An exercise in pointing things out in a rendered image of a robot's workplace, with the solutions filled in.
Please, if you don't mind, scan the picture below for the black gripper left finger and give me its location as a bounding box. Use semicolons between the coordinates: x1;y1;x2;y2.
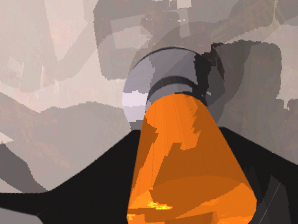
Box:
0;129;141;224

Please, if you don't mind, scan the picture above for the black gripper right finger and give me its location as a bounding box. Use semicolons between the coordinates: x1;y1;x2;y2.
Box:
220;127;298;224

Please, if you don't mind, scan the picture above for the orange knob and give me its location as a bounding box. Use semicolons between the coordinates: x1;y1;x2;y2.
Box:
126;93;257;224

